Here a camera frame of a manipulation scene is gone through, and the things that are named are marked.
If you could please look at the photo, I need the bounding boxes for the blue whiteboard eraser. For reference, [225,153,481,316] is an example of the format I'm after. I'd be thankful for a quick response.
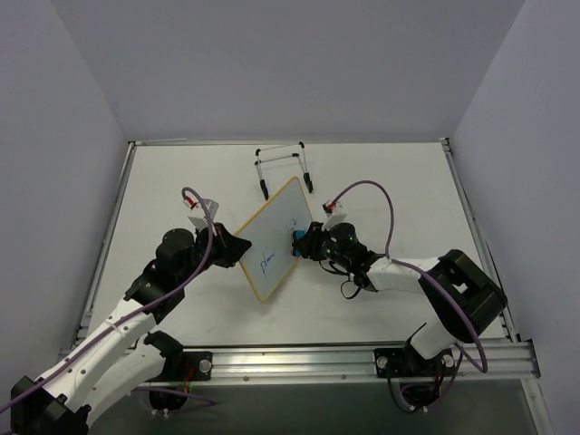
[292,230,307,257]

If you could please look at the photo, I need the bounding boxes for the yellow framed whiteboard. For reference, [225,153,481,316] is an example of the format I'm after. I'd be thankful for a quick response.
[236,177,313,303]

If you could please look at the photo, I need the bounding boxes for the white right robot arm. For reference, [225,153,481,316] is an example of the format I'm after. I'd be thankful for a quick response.
[292,222,508,374]

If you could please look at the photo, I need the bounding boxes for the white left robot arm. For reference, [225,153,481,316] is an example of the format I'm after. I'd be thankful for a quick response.
[2,223,252,434]

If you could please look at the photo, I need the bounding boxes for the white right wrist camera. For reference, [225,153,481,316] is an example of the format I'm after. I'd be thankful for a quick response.
[322,200,347,231]

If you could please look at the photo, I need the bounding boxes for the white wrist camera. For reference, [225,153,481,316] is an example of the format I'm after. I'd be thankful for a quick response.
[322,200,347,231]
[183,198,219,231]

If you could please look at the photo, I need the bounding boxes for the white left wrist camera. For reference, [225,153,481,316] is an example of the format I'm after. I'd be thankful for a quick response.
[183,198,219,231]

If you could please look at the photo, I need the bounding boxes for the black wire easel stand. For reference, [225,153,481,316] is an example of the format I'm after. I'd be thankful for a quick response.
[254,141,314,201]

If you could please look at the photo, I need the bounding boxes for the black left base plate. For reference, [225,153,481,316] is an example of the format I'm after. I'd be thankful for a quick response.
[160,351,213,382]

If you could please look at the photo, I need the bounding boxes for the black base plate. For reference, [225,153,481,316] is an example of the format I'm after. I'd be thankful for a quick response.
[373,344,424,378]
[160,351,213,382]

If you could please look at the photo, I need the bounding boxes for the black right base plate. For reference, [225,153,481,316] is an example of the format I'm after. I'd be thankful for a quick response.
[373,344,424,378]

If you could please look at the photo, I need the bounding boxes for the aluminium front rail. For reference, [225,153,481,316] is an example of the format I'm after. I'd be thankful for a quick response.
[101,340,540,386]

